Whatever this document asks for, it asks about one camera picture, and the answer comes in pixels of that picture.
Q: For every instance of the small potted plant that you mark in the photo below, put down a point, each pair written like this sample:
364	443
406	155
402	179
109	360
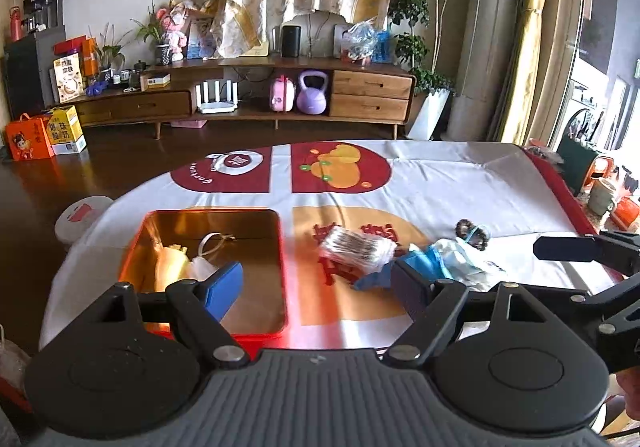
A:
161	52

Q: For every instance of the gold curtain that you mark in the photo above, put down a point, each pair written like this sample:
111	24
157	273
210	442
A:
530	27

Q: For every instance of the pink doll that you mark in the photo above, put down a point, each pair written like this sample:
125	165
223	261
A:
175	32

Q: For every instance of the black cabinet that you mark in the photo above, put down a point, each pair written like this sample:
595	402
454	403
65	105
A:
30	72

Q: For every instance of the wooden TV cabinet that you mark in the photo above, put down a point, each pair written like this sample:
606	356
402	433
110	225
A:
370	92

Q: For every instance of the thin-leaf potted plant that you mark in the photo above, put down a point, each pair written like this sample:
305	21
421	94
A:
107	57

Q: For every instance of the cotton swab pack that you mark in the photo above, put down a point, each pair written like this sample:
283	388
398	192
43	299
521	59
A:
355	249

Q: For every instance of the tall potted tree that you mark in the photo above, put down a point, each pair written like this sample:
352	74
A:
430	109

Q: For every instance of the white round stool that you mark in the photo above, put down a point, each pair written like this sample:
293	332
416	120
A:
82	219

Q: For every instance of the blue face mask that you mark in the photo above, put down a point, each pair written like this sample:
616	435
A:
380	277

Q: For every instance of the clear plastic bag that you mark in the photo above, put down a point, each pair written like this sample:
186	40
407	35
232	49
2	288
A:
360	42

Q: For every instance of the blue picture card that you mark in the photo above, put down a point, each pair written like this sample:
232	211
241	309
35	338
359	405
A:
200	39

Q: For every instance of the red gold-lined tin box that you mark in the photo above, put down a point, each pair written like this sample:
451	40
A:
250	247

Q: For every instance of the green chair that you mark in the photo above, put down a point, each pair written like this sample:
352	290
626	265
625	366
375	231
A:
575	162

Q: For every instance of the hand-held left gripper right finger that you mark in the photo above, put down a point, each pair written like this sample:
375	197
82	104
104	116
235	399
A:
410	292

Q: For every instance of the white router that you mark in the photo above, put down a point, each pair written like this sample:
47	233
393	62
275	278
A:
216	99

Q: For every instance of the orange gift box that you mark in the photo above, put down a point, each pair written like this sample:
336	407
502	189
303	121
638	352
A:
30	139

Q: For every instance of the blue bottle pack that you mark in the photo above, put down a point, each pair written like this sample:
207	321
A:
383	47

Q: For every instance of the purple kettlebell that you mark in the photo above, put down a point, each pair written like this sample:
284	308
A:
312	99

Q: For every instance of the dark hair scrunchie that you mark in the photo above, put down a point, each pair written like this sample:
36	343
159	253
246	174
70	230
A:
464	229

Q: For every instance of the black speaker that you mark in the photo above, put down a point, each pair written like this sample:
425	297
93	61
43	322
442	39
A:
291	42

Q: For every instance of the red thermos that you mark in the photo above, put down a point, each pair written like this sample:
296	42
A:
16	24

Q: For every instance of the pink flat box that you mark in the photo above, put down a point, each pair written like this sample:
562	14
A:
189	123

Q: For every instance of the yellow snack box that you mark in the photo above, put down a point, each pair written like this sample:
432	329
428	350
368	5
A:
68	77

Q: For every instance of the light blue hair band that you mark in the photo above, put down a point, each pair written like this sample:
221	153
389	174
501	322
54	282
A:
484	233

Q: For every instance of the small white box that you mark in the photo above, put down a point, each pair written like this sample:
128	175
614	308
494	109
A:
156	81

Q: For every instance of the white mug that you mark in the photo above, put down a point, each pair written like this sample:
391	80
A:
601	197

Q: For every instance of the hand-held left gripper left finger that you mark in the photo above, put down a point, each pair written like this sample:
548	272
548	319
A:
225	289

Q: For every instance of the black coffee machine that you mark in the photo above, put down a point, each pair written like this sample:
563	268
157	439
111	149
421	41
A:
47	9

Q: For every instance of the pink toy case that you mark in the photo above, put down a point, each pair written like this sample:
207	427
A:
281	94

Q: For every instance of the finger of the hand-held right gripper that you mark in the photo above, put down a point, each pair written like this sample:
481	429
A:
620	312
565	248

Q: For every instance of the yellow milk carton box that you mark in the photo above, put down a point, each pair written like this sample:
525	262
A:
65	129

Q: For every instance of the blue toy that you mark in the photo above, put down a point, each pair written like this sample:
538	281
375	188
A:
97	88

